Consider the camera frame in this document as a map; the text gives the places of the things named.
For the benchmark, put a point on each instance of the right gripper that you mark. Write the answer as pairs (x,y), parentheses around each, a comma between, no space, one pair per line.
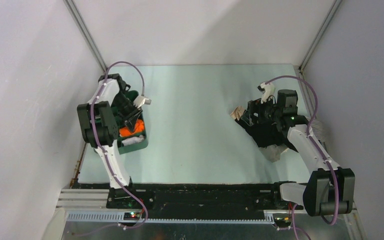
(255,106)

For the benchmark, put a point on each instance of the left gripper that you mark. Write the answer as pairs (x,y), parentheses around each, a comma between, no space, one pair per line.
(130,119)

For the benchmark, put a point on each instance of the white underwear black trim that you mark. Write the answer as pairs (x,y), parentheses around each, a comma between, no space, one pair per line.
(133,140)

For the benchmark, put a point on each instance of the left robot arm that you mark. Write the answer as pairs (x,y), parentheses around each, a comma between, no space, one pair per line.
(101,118)

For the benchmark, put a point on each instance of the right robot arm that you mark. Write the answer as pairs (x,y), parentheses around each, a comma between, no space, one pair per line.
(330,188)

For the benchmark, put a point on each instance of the black underwear beige waistband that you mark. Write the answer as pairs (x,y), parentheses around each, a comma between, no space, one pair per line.
(265,134)

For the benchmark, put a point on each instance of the grey underwear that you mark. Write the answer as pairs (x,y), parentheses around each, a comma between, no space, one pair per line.
(273,152)

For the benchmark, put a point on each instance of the green divided tray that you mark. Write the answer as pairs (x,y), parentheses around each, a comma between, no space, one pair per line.
(123,132)

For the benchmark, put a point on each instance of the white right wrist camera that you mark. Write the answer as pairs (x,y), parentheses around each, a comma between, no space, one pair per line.
(267,90)

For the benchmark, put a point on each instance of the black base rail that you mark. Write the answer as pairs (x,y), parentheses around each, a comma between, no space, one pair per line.
(214,202)

